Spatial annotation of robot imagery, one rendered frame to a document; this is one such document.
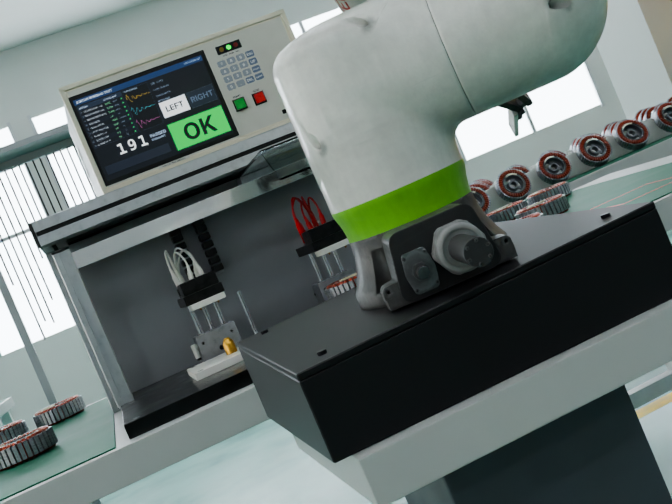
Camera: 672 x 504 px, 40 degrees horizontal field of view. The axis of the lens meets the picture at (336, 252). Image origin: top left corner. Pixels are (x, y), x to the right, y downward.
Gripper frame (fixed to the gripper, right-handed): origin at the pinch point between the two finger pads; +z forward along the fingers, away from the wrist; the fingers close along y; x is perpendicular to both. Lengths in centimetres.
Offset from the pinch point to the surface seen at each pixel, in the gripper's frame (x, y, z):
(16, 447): -24, -92, -8
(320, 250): -10.7, -34.2, -4.7
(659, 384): -29, 32, 103
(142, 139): 18, -56, -16
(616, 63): 196, 152, 305
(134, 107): 23, -55, -18
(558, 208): -6.3, 13.0, 26.1
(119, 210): 7, -64, -15
